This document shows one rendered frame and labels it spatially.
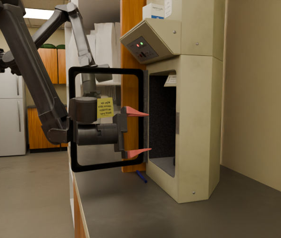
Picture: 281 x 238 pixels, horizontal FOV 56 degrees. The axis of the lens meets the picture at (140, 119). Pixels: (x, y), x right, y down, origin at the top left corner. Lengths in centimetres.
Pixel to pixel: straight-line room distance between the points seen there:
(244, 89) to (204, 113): 42
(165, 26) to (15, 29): 41
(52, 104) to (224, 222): 57
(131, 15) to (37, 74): 59
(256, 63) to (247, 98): 16
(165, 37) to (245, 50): 54
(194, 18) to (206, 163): 46
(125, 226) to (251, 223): 35
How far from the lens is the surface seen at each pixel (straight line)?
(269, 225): 85
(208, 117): 88
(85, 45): 126
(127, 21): 118
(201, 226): 78
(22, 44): 75
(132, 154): 71
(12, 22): 77
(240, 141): 129
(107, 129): 70
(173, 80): 93
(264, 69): 118
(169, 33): 82
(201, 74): 86
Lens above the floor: 130
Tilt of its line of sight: 6 degrees down
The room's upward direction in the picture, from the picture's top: straight up
